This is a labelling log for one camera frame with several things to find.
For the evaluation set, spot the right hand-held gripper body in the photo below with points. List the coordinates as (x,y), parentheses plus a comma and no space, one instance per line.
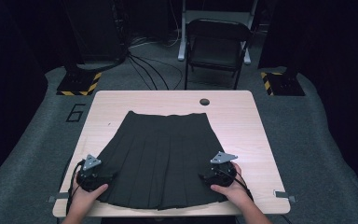
(222,174)

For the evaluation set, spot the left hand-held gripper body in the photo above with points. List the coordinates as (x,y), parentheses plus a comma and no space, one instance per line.
(90,179)

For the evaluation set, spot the black pleated skirt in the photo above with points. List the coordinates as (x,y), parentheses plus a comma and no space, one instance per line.
(158,158)

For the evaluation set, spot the person's left hand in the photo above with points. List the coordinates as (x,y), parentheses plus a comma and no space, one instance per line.
(85,196)

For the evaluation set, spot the person's right hand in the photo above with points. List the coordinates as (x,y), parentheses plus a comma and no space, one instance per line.
(234,194)

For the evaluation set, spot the grey tape strip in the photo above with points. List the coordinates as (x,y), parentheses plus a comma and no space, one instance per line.
(59,196)
(284,195)

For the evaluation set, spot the black tape floor number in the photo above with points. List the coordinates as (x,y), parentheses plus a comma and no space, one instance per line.
(75,112)

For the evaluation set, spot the black stand base hazard tape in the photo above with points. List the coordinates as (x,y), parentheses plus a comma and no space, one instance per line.
(284,84)
(77,83)

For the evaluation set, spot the black folding chair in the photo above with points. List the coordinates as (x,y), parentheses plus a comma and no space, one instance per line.
(216,46)

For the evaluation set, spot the dark curtain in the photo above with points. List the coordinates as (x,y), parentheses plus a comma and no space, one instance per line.
(9,77)
(338,77)

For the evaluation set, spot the dark equipment cabinet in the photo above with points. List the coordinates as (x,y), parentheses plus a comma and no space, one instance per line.
(93,31)

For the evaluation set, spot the white metal desk frame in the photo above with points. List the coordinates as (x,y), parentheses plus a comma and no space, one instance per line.
(199,14)

